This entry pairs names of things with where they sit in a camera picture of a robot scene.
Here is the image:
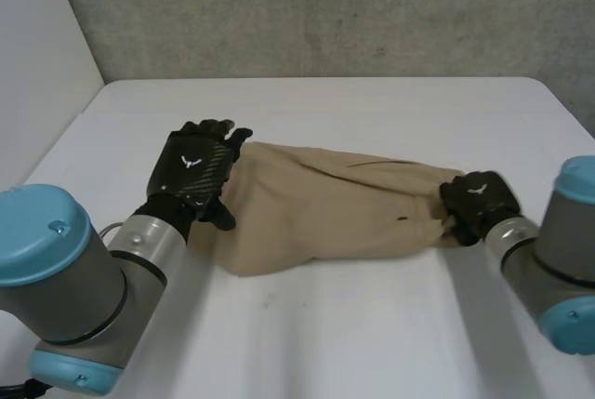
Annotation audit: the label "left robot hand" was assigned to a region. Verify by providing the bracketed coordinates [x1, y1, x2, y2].
[131, 119, 254, 242]

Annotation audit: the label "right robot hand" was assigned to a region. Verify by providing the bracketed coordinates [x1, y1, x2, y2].
[439, 169, 522, 247]

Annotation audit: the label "beige shorts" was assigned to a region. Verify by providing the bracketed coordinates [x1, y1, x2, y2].
[186, 140, 467, 279]

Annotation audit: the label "black cable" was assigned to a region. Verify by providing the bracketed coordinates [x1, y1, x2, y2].
[0, 378, 50, 399]

